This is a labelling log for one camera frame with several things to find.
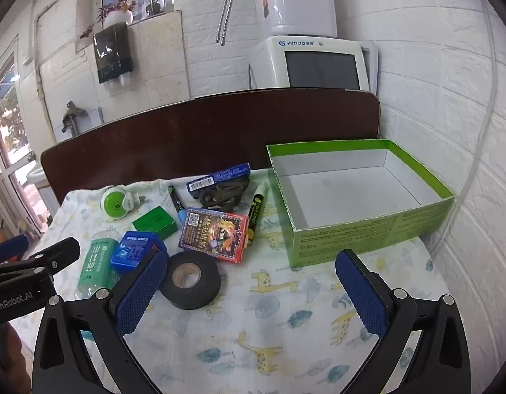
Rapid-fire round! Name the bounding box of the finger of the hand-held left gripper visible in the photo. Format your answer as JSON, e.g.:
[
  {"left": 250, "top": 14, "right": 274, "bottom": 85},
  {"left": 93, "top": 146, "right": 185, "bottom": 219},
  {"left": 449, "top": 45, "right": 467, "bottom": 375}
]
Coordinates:
[
  {"left": 0, "top": 238, "right": 30, "bottom": 264},
  {"left": 0, "top": 238, "right": 81, "bottom": 275}
]

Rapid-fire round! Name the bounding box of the small blue box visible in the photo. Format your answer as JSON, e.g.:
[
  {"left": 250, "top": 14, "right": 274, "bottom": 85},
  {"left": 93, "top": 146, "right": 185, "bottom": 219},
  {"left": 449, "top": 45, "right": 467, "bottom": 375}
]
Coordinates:
[{"left": 110, "top": 232, "right": 168, "bottom": 275}]

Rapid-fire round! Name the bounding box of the dark wooden board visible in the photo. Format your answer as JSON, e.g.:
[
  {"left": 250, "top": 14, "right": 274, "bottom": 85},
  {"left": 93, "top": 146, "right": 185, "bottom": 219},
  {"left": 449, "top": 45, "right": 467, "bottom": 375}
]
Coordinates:
[{"left": 40, "top": 88, "right": 381, "bottom": 214}]

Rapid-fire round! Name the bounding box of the potted plant in white pot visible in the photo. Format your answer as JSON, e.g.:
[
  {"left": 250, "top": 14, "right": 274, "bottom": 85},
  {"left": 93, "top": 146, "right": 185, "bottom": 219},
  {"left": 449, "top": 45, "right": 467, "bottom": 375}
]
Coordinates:
[{"left": 80, "top": 0, "right": 139, "bottom": 39}]

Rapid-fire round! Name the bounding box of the dark paper towel dispenser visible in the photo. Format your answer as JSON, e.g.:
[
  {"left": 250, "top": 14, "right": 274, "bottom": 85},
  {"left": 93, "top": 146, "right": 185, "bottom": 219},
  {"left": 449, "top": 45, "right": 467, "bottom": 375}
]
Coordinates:
[{"left": 92, "top": 22, "right": 135, "bottom": 87}]

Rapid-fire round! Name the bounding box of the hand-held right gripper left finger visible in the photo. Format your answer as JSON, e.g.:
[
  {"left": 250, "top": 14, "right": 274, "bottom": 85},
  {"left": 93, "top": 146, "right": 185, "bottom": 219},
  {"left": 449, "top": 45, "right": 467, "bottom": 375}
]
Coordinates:
[{"left": 31, "top": 248, "right": 169, "bottom": 394}]

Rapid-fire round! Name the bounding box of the black marker with blue cap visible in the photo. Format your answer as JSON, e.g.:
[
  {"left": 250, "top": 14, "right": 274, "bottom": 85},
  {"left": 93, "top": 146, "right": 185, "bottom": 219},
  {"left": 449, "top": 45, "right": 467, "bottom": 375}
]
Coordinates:
[{"left": 168, "top": 185, "right": 189, "bottom": 224}]

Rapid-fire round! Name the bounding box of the brown hair claw clip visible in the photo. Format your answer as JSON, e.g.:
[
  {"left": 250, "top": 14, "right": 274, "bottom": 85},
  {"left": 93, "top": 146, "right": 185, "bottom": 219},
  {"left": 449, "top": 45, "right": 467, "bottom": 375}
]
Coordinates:
[{"left": 199, "top": 177, "right": 250, "bottom": 211}]

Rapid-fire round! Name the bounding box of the playing card box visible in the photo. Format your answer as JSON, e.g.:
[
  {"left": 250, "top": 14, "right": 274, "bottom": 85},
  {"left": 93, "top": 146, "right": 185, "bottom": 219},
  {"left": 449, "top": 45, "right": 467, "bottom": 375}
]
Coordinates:
[{"left": 178, "top": 207, "right": 251, "bottom": 263}]

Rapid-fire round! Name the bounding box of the black tape roll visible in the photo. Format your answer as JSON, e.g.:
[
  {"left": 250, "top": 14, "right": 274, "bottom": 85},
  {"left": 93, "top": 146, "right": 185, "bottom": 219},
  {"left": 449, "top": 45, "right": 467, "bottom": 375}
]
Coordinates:
[{"left": 160, "top": 250, "right": 221, "bottom": 310}]

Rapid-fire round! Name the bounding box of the glass door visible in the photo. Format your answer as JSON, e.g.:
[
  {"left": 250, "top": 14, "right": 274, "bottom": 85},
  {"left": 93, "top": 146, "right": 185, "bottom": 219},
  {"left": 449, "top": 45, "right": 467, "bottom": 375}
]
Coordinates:
[{"left": 0, "top": 37, "right": 48, "bottom": 234}]

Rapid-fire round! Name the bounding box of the green cardboard box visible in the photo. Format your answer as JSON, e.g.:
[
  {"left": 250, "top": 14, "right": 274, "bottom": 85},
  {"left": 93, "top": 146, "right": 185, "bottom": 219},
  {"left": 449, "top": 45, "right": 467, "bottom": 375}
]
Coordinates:
[{"left": 266, "top": 139, "right": 456, "bottom": 268}]

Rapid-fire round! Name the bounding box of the beige stone slab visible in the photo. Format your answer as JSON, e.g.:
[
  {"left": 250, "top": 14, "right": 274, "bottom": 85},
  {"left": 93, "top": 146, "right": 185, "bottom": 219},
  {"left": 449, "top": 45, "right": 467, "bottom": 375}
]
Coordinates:
[{"left": 132, "top": 9, "right": 191, "bottom": 109}]

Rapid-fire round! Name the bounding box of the small green box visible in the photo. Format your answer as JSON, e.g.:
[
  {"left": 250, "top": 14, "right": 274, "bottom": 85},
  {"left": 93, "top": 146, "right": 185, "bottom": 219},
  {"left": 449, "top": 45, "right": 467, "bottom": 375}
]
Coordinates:
[{"left": 132, "top": 205, "right": 179, "bottom": 239}]

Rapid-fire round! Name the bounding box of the white water purifier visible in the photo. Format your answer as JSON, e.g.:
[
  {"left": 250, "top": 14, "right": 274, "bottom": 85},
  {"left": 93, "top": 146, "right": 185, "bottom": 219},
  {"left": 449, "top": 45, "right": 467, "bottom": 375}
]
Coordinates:
[{"left": 248, "top": 36, "right": 379, "bottom": 95}]

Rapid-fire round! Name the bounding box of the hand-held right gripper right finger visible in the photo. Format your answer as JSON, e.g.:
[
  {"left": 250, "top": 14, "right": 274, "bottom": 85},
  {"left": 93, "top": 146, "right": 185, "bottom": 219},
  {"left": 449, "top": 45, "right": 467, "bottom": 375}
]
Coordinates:
[{"left": 334, "top": 249, "right": 471, "bottom": 394}]

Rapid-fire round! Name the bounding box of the metal faucet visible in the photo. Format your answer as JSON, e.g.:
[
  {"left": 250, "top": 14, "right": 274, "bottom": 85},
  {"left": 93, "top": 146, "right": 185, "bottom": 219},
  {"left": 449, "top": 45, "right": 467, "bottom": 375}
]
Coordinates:
[{"left": 62, "top": 100, "right": 86, "bottom": 136}]

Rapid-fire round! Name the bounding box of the clear plastic tube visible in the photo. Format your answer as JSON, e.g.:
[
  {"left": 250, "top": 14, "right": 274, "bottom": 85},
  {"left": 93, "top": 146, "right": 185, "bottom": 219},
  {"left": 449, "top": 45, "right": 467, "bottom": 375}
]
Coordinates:
[{"left": 431, "top": 0, "right": 500, "bottom": 255}]

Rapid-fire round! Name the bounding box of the white water tank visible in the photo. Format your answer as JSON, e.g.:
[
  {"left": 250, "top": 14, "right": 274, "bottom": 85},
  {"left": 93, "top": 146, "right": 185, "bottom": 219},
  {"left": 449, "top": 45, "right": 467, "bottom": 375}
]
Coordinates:
[{"left": 253, "top": 0, "right": 338, "bottom": 38}]

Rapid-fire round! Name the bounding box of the blue medicine carton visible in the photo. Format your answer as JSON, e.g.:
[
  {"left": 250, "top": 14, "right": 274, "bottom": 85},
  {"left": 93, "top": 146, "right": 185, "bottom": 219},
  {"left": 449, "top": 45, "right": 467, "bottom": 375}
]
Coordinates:
[{"left": 186, "top": 163, "right": 251, "bottom": 193}]

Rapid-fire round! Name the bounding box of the person's left forearm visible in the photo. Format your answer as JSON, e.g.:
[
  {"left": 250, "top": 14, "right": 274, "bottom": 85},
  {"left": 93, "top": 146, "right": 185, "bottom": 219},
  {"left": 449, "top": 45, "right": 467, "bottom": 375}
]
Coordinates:
[{"left": 0, "top": 323, "right": 33, "bottom": 394}]

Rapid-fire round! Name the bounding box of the flexible metal hose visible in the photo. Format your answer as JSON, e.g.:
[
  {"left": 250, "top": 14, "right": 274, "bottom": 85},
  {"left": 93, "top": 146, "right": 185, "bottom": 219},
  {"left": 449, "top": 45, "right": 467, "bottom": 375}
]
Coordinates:
[{"left": 215, "top": 0, "right": 258, "bottom": 46}]

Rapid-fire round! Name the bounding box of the green white mosquito repellent heater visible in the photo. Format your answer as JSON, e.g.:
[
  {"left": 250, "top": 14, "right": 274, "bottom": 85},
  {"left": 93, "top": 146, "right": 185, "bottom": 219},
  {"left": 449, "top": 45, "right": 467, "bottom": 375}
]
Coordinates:
[{"left": 101, "top": 186, "right": 149, "bottom": 223}]

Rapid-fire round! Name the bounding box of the giraffe printed blanket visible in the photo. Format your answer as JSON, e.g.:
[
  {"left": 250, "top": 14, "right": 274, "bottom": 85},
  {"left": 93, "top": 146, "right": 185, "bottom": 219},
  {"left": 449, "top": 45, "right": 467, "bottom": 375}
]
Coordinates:
[{"left": 15, "top": 168, "right": 447, "bottom": 394}]

